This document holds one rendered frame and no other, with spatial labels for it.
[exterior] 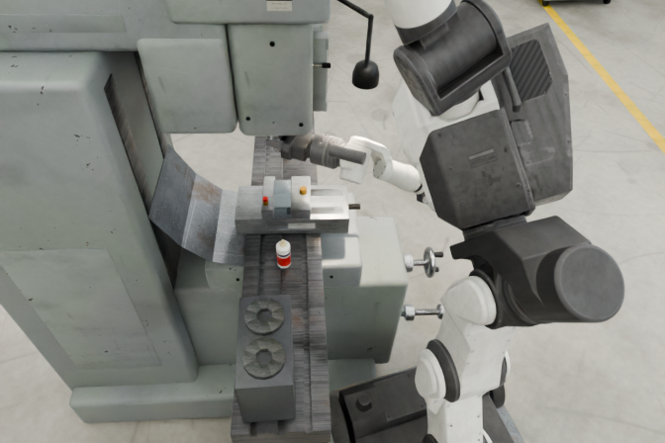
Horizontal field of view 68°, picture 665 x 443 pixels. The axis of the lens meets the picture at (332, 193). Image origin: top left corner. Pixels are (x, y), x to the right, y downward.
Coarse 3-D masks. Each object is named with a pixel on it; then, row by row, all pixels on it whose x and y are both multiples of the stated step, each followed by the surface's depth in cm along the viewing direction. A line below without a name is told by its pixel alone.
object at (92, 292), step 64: (0, 64) 101; (64, 64) 102; (128, 64) 123; (0, 128) 103; (64, 128) 104; (128, 128) 121; (0, 192) 116; (64, 192) 117; (128, 192) 121; (0, 256) 132; (64, 256) 133; (128, 256) 136; (64, 320) 156; (128, 320) 158; (128, 384) 191
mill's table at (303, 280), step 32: (256, 160) 177; (288, 160) 178; (256, 256) 147; (320, 256) 148; (256, 288) 139; (288, 288) 139; (320, 288) 140; (320, 320) 132; (320, 352) 126; (320, 384) 120; (320, 416) 114
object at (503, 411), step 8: (408, 368) 179; (384, 376) 177; (360, 384) 174; (336, 392) 172; (504, 408) 170; (504, 416) 168; (512, 424) 166; (512, 432) 164; (520, 432) 165; (520, 440) 163
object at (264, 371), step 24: (240, 312) 112; (264, 312) 112; (288, 312) 112; (240, 336) 108; (264, 336) 108; (288, 336) 108; (240, 360) 104; (264, 360) 104; (288, 360) 104; (240, 384) 100; (264, 384) 100; (288, 384) 101; (240, 408) 107; (264, 408) 108; (288, 408) 109
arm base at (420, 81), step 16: (464, 0) 74; (480, 0) 72; (496, 16) 71; (496, 32) 72; (400, 48) 74; (496, 48) 75; (400, 64) 77; (416, 64) 72; (480, 64) 76; (496, 64) 75; (416, 80) 74; (432, 80) 73; (464, 80) 75; (480, 80) 75; (416, 96) 81; (432, 96) 74; (448, 96) 75; (464, 96) 76; (432, 112) 78
